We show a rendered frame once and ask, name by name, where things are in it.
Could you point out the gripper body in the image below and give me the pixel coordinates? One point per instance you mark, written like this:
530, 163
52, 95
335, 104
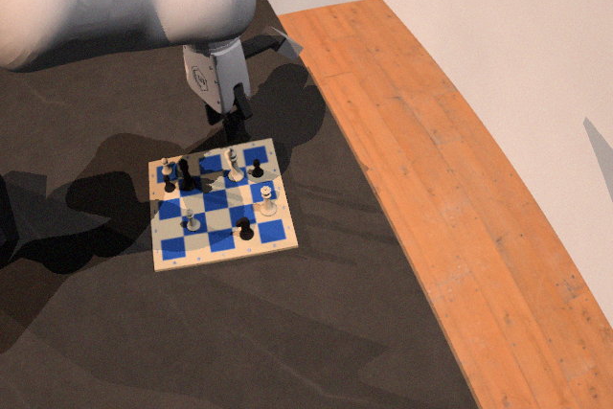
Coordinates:
212, 74

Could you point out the white pawn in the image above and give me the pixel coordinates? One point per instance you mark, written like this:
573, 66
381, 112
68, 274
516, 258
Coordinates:
166, 170

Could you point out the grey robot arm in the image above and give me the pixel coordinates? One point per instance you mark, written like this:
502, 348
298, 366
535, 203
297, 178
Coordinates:
41, 34

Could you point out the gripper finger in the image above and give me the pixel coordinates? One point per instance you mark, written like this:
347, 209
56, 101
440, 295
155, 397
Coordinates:
233, 123
213, 116

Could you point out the blue and cream chessboard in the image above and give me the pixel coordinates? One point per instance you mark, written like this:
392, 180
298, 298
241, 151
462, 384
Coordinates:
217, 203

